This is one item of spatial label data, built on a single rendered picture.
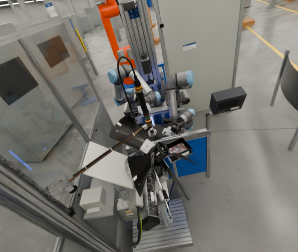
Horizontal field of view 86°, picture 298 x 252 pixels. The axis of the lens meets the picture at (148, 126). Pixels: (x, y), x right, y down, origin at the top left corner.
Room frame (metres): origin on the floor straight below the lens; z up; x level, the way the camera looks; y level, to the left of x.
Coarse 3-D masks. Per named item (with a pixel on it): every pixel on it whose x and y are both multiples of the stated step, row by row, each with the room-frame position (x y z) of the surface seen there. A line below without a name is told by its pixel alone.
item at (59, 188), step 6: (54, 180) 0.58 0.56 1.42; (60, 180) 0.56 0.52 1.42; (66, 180) 0.55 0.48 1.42; (48, 186) 0.55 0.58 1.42; (54, 186) 0.54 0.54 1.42; (60, 186) 0.53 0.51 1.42; (66, 186) 0.53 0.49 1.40; (72, 186) 0.54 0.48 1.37; (48, 192) 0.51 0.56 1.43; (54, 192) 0.51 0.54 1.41; (60, 192) 0.52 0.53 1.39; (66, 192) 0.52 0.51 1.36; (54, 198) 0.51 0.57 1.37; (60, 198) 0.51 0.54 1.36
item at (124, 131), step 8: (120, 120) 0.93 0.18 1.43; (128, 120) 0.93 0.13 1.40; (120, 128) 0.88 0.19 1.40; (128, 128) 0.88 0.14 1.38; (136, 128) 0.88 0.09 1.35; (112, 136) 0.83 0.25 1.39; (120, 136) 0.83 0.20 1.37; (136, 136) 0.83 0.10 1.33; (144, 136) 0.84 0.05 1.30; (128, 144) 0.80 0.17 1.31; (136, 144) 0.79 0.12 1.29
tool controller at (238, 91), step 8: (232, 88) 1.16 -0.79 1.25; (240, 88) 1.13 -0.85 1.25; (216, 96) 1.13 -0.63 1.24; (224, 96) 1.10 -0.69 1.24; (232, 96) 1.08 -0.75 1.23; (240, 96) 1.06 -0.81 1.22; (216, 104) 1.09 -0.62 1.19; (224, 104) 1.09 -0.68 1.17; (232, 104) 1.08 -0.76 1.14; (240, 104) 1.09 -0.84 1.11; (216, 112) 1.12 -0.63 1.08; (224, 112) 1.09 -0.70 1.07
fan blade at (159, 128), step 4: (152, 124) 1.10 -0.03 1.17; (156, 124) 1.09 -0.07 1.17; (160, 124) 1.09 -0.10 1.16; (156, 128) 1.03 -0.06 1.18; (160, 128) 1.02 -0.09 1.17; (144, 132) 1.01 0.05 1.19; (160, 132) 0.96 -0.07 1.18; (148, 136) 0.95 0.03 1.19; (156, 136) 0.92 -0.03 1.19; (160, 136) 0.91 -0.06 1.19; (152, 140) 0.89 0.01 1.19
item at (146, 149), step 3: (147, 141) 0.81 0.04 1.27; (150, 141) 0.81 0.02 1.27; (144, 144) 0.80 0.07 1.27; (147, 144) 0.80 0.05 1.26; (150, 144) 0.80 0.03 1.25; (141, 147) 0.79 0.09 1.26; (144, 147) 0.78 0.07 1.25; (147, 147) 0.78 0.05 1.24; (150, 147) 0.78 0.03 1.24; (144, 150) 0.77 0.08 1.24; (147, 150) 0.77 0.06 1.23
